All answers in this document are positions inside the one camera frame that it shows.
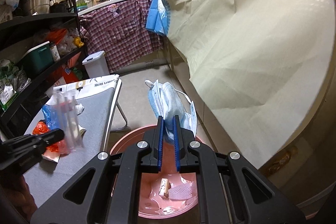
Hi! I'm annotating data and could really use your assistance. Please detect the pink plastic basin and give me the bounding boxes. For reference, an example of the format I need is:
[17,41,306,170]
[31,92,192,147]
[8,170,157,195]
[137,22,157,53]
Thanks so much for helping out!
[109,123,206,220]

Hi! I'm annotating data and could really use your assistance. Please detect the green white packet bag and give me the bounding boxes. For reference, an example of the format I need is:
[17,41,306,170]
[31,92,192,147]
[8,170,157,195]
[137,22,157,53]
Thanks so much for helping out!
[1,59,18,110]

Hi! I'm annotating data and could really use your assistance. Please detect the white small trash bin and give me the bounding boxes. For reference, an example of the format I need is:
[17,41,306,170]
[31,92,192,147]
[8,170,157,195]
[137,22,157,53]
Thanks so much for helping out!
[82,51,110,79]

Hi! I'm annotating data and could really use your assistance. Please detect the person left hand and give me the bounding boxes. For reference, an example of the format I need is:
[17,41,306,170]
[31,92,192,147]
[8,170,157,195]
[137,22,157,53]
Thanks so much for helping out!
[2,176,37,222]

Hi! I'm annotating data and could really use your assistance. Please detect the blue cloth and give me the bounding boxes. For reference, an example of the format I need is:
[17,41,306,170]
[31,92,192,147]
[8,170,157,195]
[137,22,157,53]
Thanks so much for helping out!
[146,0,170,36]

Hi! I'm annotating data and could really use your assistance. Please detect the black metal shelf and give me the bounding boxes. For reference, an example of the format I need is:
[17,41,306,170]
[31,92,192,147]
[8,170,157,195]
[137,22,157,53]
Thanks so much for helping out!
[1,0,87,138]

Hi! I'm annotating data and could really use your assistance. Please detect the light blue face masks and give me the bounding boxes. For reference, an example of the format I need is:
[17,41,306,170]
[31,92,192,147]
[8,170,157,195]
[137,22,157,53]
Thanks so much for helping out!
[145,80,198,144]

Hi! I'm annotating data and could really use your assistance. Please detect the red plastic bag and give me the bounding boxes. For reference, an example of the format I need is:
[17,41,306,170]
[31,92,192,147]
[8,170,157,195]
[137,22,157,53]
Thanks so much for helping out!
[32,120,69,155]

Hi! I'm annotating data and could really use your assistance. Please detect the plaid red shirt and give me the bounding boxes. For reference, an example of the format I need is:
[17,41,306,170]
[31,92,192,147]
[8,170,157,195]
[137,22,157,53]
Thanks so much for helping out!
[79,0,163,73]

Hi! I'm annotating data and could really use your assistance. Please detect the white foam fruit net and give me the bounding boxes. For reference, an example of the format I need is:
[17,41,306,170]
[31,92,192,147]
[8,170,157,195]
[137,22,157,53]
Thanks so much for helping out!
[168,184,193,201]

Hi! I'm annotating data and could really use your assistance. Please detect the green storage box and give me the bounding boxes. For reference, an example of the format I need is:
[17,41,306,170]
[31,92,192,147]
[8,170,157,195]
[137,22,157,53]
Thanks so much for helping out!
[20,41,54,75]

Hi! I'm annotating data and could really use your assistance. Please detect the cream cloth sheet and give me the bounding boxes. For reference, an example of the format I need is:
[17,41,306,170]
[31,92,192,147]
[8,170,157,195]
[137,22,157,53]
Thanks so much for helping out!
[165,0,335,168]

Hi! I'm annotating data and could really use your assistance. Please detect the beige tissue pack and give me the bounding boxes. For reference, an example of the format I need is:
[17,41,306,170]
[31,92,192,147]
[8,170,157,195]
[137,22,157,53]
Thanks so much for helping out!
[158,178,170,198]

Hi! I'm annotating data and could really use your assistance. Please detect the blue plastic bag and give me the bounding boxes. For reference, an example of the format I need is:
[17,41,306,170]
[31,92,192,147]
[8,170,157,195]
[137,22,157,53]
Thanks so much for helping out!
[42,105,60,130]

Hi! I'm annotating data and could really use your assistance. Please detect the grey table cover cloth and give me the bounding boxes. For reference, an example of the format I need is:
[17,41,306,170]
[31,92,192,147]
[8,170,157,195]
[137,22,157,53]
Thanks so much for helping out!
[24,88,116,207]

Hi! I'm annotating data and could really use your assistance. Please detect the clear plastic straw pack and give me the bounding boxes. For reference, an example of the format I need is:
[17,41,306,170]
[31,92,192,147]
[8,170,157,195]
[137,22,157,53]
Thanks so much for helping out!
[54,90,84,153]

